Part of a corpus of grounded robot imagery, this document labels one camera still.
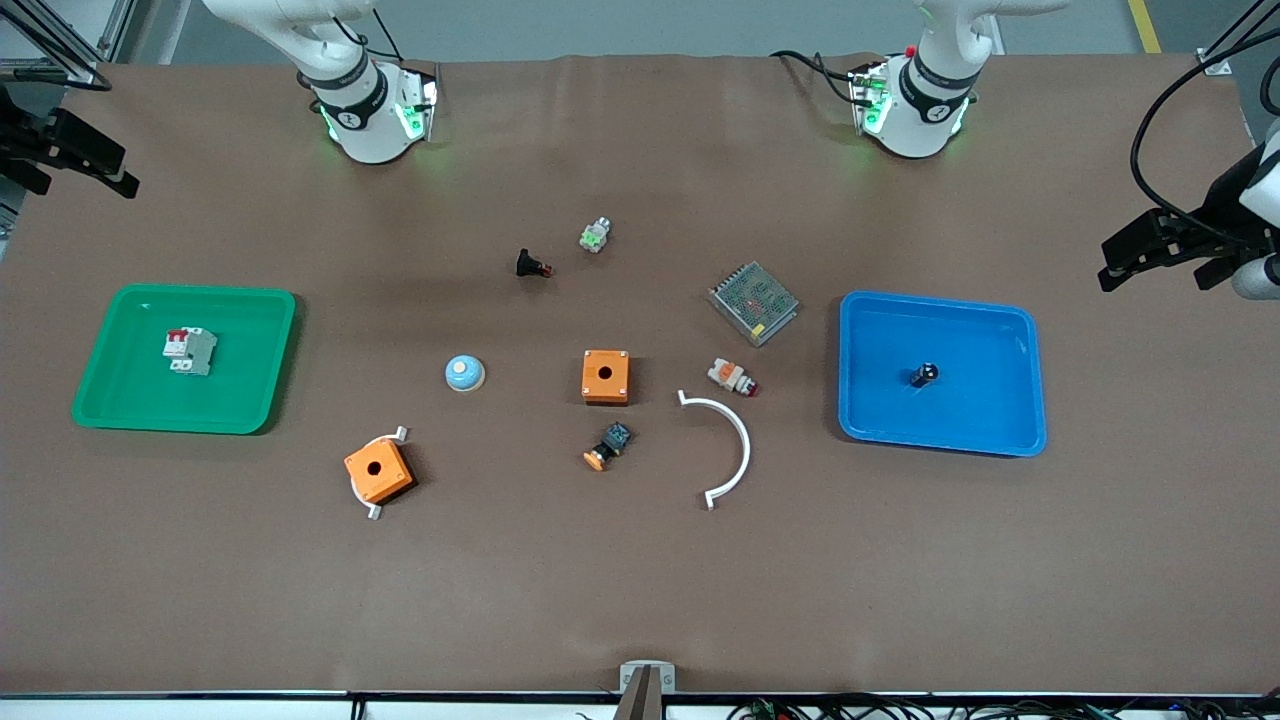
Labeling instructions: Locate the grey red circuit breaker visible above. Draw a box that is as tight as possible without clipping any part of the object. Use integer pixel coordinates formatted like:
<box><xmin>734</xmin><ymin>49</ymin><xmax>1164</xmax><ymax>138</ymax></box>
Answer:
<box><xmin>163</xmin><ymin>326</ymin><xmax>219</xmax><ymax>378</ymax></box>

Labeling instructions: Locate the blue plastic tray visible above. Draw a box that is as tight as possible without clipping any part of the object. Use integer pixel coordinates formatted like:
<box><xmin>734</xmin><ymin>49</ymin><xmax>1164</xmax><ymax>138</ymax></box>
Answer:
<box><xmin>837</xmin><ymin>290</ymin><xmax>1048</xmax><ymax>458</ymax></box>

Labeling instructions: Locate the green plastic tray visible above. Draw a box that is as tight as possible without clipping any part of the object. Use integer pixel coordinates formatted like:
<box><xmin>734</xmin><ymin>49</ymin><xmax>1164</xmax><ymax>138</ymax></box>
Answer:
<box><xmin>70</xmin><ymin>284</ymin><xmax>298</xmax><ymax>436</ymax></box>

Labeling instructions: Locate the metal mesh power supply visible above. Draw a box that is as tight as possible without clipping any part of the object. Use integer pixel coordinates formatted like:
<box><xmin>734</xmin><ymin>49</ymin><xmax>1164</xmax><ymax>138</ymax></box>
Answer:
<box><xmin>708</xmin><ymin>261</ymin><xmax>801</xmax><ymax>348</ymax></box>

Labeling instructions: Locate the orange button box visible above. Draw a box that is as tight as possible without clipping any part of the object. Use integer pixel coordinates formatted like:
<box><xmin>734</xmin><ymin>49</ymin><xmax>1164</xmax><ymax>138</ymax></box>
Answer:
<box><xmin>582</xmin><ymin>349</ymin><xmax>631</xmax><ymax>406</ymax></box>
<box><xmin>344</xmin><ymin>438</ymin><xmax>415</xmax><ymax>505</ymax></box>

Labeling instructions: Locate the red orange indicator lamp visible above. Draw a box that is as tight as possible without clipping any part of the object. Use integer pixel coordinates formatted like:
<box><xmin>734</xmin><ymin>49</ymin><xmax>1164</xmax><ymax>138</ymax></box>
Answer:
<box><xmin>707</xmin><ymin>358</ymin><xmax>760</xmax><ymax>398</ymax></box>

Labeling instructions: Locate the orange black push button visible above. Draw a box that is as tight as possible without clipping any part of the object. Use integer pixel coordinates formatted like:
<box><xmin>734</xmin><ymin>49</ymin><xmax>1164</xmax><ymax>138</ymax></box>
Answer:
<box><xmin>583</xmin><ymin>422</ymin><xmax>633</xmax><ymax>472</ymax></box>

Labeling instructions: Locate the brown table mat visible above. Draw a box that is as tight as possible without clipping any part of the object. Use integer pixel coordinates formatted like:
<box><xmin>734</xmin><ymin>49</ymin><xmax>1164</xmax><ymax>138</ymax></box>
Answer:
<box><xmin>0</xmin><ymin>55</ymin><xmax>1280</xmax><ymax>696</ymax></box>

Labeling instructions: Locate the aluminium frame profile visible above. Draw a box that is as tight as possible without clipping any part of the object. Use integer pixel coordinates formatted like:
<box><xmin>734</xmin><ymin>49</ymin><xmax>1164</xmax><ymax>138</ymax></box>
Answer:
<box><xmin>1200</xmin><ymin>0</ymin><xmax>1280</xmax><ymax>77</ymax></box>
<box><xmin>0</xmin><ymin>0</ymin><xmax>136</xmax><ymax>86</ymax></box>

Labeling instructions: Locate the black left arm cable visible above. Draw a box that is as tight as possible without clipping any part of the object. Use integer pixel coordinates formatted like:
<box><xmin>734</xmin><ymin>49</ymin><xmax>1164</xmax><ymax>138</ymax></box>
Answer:
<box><xmin>1130</xmin><ymin>0</ymin><xmax>1280</xmax><ymax>251</ymax></box>

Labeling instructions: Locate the black base cable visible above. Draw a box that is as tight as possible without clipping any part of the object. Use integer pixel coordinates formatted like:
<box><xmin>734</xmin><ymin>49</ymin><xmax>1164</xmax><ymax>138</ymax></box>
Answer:
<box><xmin>770</xmin><ymin>48</ymin><xmax>866</xmax><ymax>106</ymax></box>
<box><xmin>335</xmin><ymin>0</ymin><xmax>406</xmax><ymax>63</ymax></box>

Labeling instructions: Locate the white curved plastic bracket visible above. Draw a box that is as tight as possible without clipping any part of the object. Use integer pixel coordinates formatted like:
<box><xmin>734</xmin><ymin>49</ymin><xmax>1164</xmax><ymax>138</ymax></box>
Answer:
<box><xmin>352</xmin><ymin>425</ymin><xmax>409</xmax><ymax>522</ymax></box>
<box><xmin>677</xmin><ymin>390</ymin><xmax>752</xmax><ymax>511</ymax></box>

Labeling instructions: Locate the black cable bundle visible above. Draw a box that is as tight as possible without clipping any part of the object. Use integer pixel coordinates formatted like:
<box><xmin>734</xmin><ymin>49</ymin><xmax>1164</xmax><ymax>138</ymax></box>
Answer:
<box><xmin>725</xmin><ymin>693</ymin><xmax>1280</xmax><ymax>720</ymax></box>

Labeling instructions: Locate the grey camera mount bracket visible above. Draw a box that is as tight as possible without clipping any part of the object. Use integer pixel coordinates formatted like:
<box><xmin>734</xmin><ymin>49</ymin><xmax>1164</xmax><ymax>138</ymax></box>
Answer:
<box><xmin>618</xmin><ymin>660</ymin><xmax>677</xmax><ymax>720</ymax></box>

